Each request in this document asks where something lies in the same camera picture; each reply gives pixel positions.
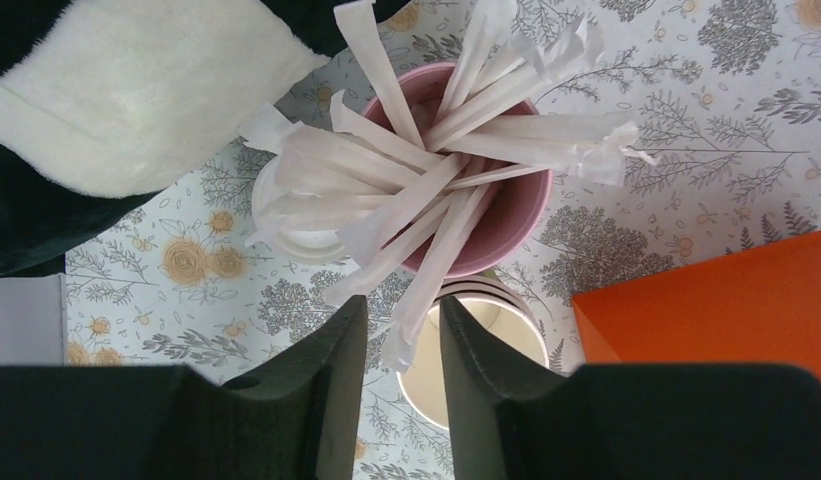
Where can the orange paper bag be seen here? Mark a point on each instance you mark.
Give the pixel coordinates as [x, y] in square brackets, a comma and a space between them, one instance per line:
[761, 305]

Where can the floral tablecloth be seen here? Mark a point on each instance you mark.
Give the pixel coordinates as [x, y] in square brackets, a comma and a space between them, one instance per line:
[727, 96]

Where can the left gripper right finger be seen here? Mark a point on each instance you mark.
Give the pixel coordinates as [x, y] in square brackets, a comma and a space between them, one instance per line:
[626, 421]

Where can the pink straw holder cup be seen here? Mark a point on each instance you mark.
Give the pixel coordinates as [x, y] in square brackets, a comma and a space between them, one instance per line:
[379, 179]

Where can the stack of white lids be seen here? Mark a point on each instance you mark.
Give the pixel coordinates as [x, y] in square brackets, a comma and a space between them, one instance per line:
[308, 247]

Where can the stack of green cups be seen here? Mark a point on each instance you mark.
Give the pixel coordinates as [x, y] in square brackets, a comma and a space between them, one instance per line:
[507, 330]

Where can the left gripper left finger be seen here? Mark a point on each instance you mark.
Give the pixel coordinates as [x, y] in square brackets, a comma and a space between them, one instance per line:
[293, 417]

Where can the white paper straw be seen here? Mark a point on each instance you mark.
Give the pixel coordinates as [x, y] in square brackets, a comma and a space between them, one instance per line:
[451, 232]

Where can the black white checkered pillow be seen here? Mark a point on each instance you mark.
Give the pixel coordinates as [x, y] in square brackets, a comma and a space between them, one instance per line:
[103, 104]

